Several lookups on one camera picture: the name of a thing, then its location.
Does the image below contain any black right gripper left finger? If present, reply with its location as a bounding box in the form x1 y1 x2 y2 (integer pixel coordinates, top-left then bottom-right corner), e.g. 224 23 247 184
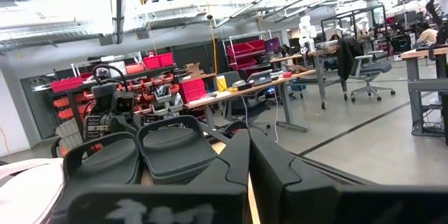
66 129 250 224

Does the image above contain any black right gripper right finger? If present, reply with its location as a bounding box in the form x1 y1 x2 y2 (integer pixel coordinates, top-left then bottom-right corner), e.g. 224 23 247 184
250 129 448 224

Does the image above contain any pink slide sandal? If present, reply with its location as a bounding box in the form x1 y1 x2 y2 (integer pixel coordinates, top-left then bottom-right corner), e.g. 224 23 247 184
0 157 66 224

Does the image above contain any black shelving with small bins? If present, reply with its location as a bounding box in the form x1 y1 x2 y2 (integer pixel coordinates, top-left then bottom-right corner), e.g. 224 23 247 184
47 64 181 138

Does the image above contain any grey ribbed chair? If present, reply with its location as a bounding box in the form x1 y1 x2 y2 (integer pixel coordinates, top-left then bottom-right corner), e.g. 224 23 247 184
51 118 85 158

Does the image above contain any cardboard box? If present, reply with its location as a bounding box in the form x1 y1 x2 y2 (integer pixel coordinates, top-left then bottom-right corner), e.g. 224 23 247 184
183 62 207 78

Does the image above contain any black office chair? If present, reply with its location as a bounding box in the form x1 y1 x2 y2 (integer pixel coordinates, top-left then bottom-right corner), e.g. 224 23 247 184
223 71 271 131

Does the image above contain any yellow box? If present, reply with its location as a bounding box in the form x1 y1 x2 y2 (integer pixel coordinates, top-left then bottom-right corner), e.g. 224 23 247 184
216 76 229 93

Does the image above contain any wooden table with white robot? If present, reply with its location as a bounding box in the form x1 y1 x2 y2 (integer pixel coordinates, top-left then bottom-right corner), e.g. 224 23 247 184
269 49 339 110

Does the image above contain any long wooden work table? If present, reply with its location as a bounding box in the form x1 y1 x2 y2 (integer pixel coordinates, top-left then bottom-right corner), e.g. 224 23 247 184
184 69 316 134

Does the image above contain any grey open laptop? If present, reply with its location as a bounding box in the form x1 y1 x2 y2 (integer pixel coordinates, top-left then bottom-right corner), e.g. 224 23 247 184
248 69 274 87

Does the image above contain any grey white office chair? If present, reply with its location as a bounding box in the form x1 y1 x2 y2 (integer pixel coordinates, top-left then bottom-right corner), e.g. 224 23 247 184
344 38 397 103

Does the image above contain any black jacket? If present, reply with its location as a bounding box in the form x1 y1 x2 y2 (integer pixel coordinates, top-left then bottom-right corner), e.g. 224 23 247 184
337 38 365 82

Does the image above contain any purple laptop screen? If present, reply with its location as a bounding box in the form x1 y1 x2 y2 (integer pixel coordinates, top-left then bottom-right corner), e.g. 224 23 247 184
264 37 282 54

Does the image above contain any white humanoid robot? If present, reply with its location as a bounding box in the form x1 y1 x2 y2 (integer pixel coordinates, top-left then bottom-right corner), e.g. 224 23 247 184
298 15 319 53

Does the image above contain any person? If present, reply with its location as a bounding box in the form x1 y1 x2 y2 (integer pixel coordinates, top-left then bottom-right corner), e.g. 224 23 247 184
415 22 439 46

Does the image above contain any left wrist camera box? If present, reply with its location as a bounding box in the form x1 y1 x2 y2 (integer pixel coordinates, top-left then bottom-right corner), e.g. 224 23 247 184
111 91 138 115

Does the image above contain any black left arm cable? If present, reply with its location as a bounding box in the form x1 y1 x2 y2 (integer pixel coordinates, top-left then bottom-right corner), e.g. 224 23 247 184
92 64 130 94

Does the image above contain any wooden shelf with black frame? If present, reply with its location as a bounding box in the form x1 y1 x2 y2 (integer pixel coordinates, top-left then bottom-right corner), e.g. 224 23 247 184
139 141 379 224

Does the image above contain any thin yellow hanging cable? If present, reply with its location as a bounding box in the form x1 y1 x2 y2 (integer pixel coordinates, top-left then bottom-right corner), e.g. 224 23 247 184
206 3 221 78

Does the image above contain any silver wire rack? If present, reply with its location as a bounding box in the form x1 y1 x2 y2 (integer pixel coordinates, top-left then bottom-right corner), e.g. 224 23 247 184
222 29 273 75

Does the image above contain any wooden table with grey frame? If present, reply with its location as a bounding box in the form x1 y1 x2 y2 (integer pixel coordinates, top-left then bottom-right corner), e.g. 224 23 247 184
400 46 448 138

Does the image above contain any black background rig frame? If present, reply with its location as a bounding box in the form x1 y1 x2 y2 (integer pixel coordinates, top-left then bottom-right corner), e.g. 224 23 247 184
320 5 389 60

